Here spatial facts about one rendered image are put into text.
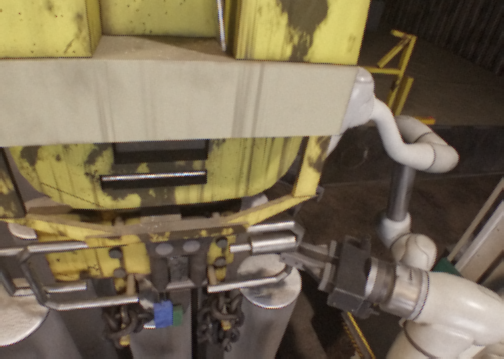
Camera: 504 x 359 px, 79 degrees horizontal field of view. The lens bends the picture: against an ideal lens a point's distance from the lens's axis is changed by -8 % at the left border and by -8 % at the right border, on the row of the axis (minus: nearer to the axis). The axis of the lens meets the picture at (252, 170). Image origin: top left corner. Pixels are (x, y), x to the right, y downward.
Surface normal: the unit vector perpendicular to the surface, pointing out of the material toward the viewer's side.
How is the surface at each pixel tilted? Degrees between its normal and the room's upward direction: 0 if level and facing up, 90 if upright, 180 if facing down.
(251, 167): 90
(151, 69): 90
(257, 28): 90
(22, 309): 2
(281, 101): 90
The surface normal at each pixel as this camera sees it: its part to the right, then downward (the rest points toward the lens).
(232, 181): 0.25, 0.59
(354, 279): 0.12, -0.80
